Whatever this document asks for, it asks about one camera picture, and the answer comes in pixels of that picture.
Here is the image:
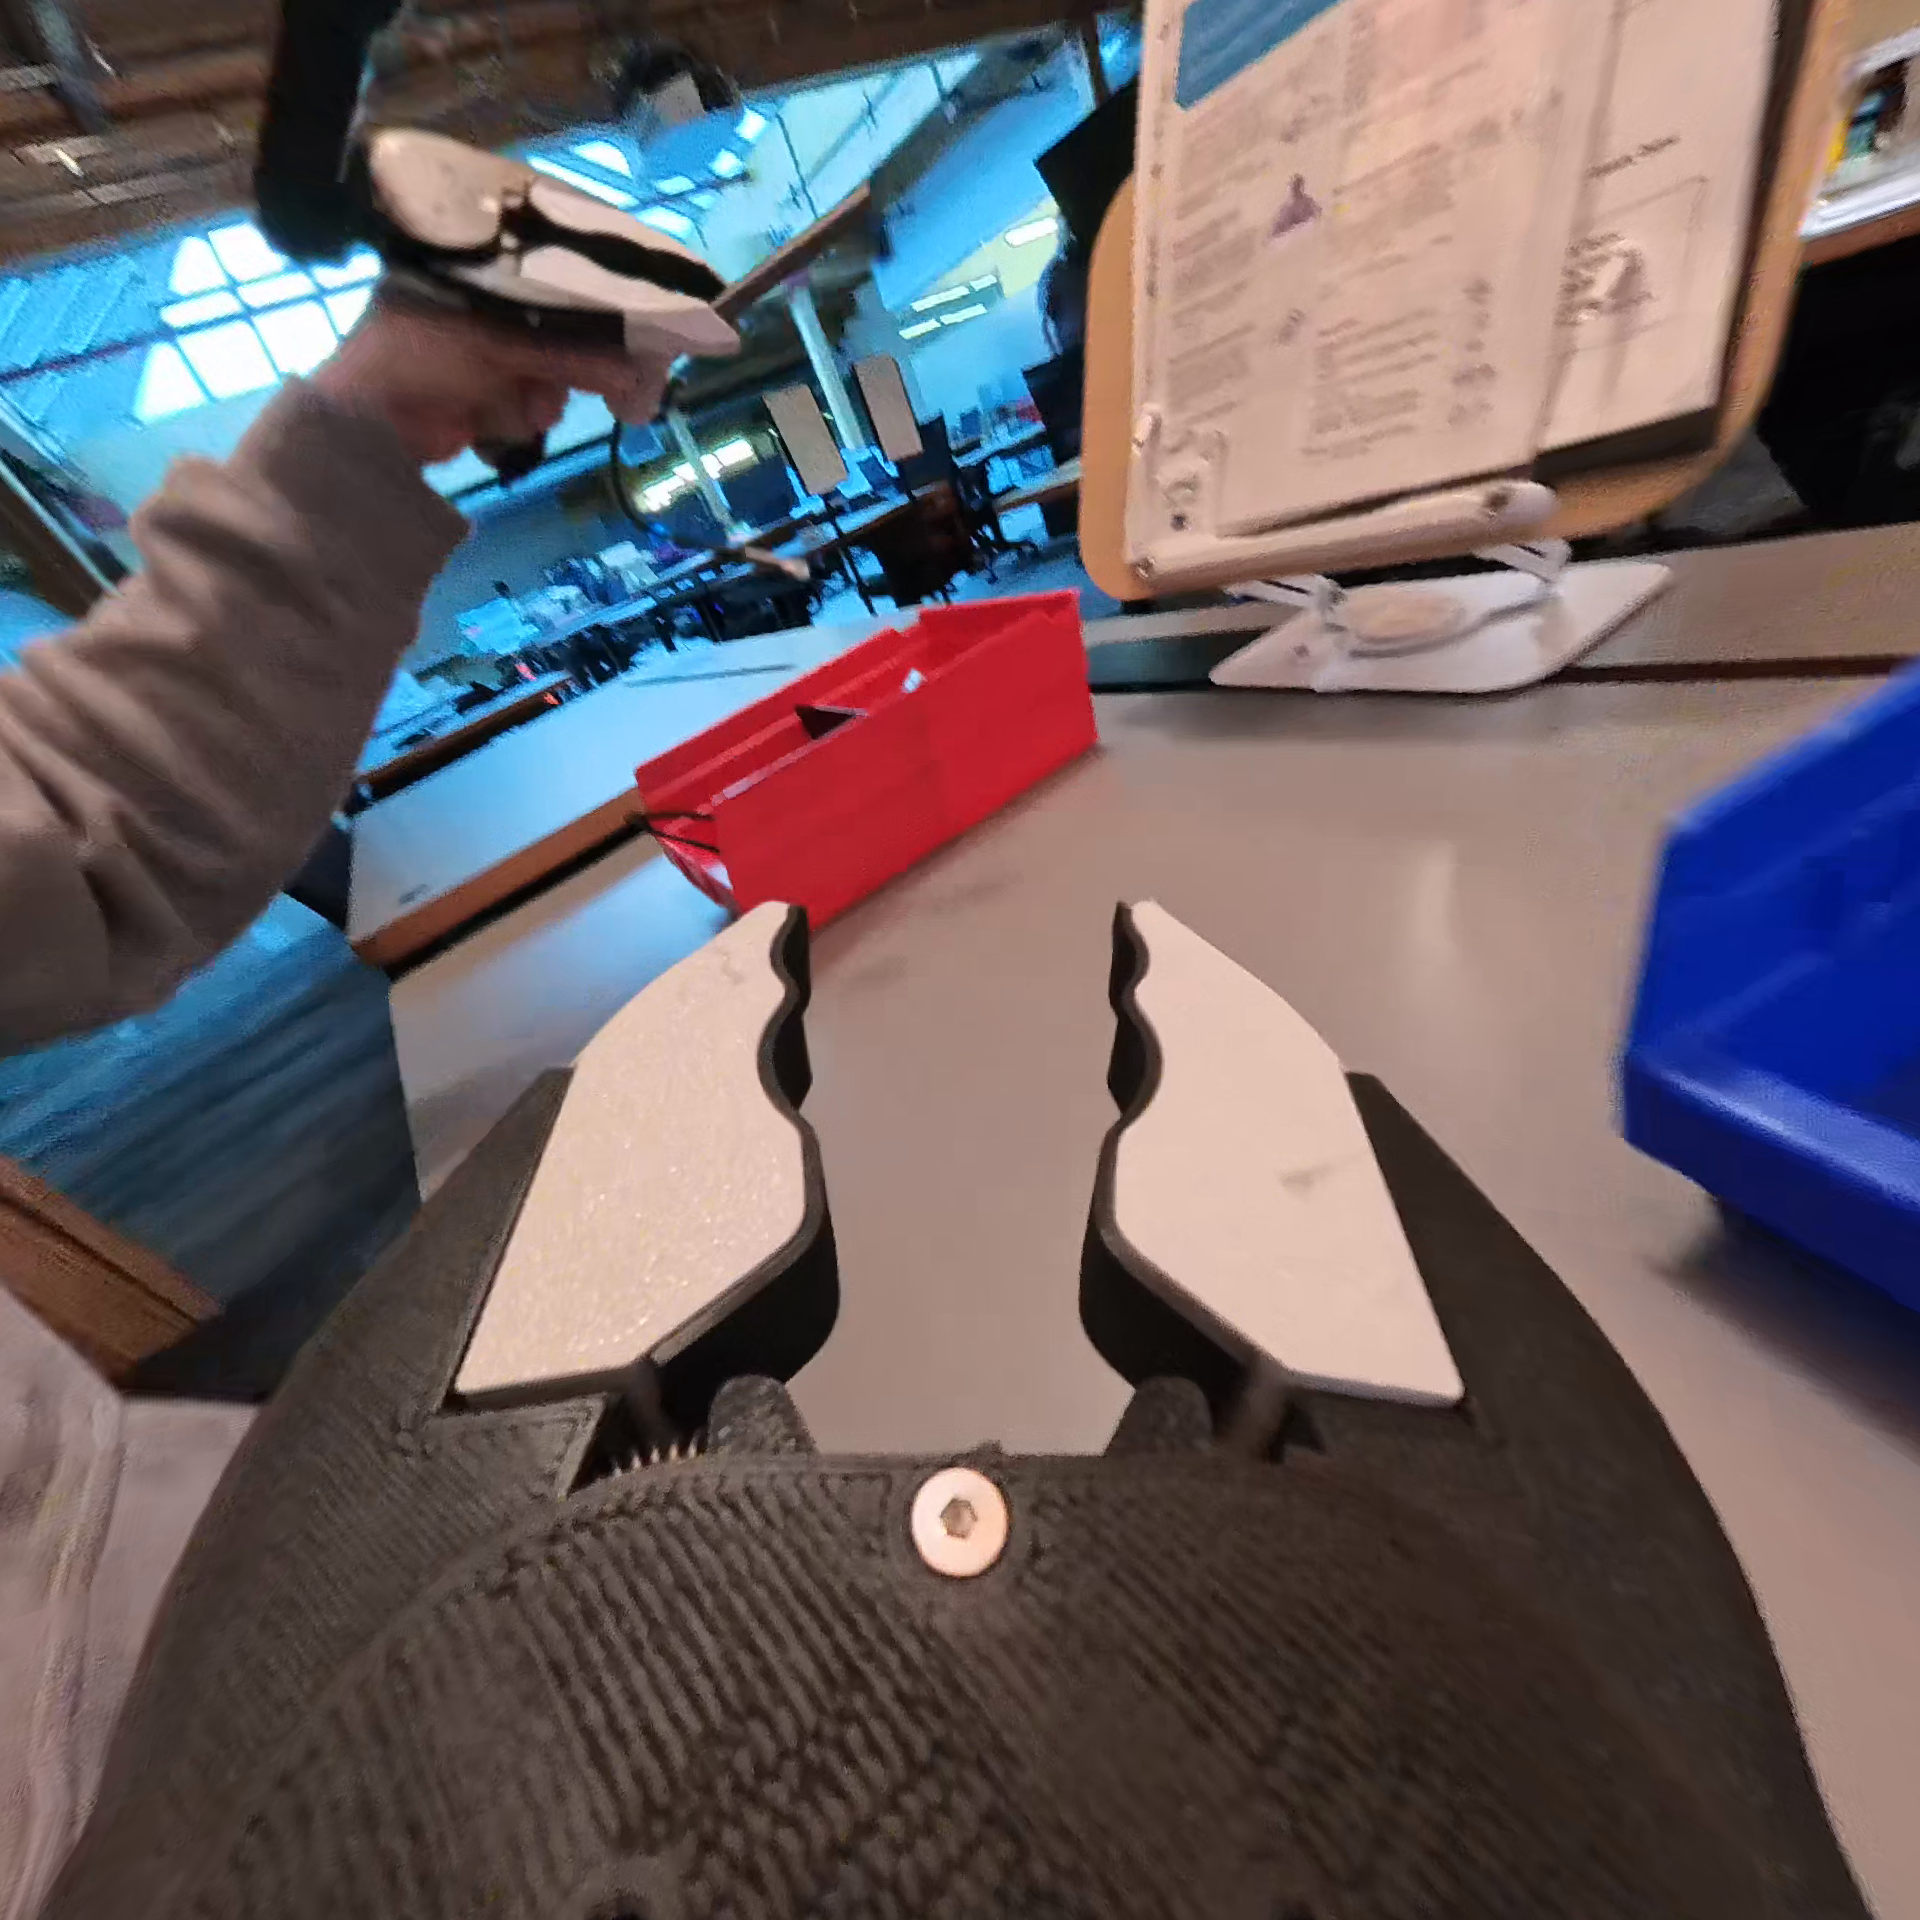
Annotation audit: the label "brown wooden ledge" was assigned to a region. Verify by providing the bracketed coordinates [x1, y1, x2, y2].
[0, 1154, 223, 1380]

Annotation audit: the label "person's pale clothing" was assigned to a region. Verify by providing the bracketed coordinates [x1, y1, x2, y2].
[0, 1291, 259, 1920]

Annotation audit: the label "person's left forearm grey sleeve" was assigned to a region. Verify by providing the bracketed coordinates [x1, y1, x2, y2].
[0, 382, 475, 1057]

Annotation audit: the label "person's left hand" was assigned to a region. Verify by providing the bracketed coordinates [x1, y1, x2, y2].
[318, 295, 669, 469]

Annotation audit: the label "wooden document holder board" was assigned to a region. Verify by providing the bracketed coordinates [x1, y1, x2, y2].
[1075, 0, 1850, 606]

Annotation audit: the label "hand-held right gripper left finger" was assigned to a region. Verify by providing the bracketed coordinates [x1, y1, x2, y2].
[449, 900, 840, 1421]

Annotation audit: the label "white document holder base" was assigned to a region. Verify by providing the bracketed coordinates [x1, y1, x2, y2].
[1206, 532, 1674, 696]

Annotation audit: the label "red plastic bin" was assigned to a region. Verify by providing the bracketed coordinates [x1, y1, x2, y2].
[633, 589, 1102, 923]

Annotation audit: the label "printed paper sheets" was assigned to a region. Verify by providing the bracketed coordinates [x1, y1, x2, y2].
[1122, 0, 1788, 571]

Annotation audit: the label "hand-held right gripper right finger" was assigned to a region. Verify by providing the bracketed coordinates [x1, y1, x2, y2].
[1080, 900, 1465, 1442]

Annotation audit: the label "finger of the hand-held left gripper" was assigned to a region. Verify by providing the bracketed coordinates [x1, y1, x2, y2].
[365, 127, 727, 302]
[377, 252, 745, 363]

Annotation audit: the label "blue plastic bin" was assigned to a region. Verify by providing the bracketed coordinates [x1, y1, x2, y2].
[1615, 661, 1920, 1320]

